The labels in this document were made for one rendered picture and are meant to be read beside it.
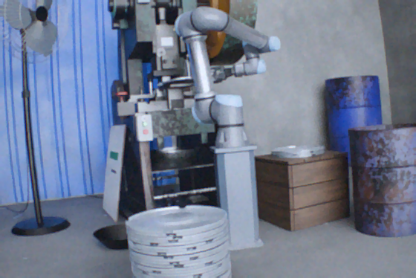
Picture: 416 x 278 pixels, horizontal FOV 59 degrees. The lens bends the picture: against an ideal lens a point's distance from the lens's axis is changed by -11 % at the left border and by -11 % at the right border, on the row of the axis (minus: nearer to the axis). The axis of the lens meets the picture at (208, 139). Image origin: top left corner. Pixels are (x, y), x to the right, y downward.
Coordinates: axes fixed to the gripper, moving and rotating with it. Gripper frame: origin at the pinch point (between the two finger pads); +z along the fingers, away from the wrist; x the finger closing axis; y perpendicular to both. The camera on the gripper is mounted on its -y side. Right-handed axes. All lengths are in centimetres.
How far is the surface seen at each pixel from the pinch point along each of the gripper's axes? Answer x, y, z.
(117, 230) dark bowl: 72, 33, 49
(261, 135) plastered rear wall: 44, -193, 0
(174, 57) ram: -17.2, -14.0, 18.5
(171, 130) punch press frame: 25.5, 1.4, 21.4
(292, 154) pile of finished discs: 48, 3, -42
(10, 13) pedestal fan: -57, 42, 94
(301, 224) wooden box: 82, 19, -43
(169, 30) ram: -34.7, -15.7, 19.8
